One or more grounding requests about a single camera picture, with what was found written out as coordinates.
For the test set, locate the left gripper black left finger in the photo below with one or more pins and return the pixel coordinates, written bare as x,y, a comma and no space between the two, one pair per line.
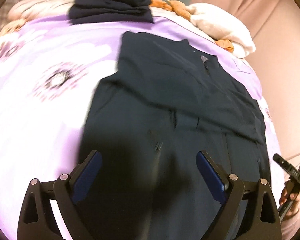
37,221

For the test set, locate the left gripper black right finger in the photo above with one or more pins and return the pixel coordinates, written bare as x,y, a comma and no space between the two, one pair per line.
248,208

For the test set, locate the dark navy zip jacket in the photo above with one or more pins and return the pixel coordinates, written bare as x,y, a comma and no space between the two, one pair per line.
166,102

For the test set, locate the person's right hand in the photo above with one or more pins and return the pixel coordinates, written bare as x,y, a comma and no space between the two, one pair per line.
290,197

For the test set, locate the purple floral bed sheet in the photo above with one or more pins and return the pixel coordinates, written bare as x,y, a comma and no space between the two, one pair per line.
49,73

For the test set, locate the white and orange plush blanket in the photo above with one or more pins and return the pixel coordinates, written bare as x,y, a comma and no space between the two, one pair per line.
210,22

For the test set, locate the pink folded cloth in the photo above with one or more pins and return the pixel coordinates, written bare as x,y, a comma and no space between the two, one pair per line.
28,10

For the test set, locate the folded navy blue garment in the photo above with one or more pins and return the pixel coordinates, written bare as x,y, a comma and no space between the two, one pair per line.
97,11

